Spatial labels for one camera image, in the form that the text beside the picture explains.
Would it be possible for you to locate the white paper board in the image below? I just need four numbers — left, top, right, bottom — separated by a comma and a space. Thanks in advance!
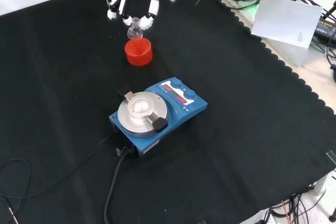
250, 0, 324, 49

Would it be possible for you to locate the blue heater with steel plate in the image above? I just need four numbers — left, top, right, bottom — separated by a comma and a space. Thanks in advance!
108, 77, 208, 159

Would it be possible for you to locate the clear glass round-bottom flask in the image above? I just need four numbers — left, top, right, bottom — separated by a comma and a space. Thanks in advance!
127, 17, 144, 40

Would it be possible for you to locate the thick black power cable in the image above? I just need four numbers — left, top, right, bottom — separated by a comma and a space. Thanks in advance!
103, 147, 138, 224

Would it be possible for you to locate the black power adapter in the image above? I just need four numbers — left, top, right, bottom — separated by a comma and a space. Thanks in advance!
313, 18, 336, 41

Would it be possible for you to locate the orange ribbed flask stand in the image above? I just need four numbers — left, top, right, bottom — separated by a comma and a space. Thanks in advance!
124, 37, 154, 67

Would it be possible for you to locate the thin black cable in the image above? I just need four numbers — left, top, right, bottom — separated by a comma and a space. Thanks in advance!
0, 134, 118, 224

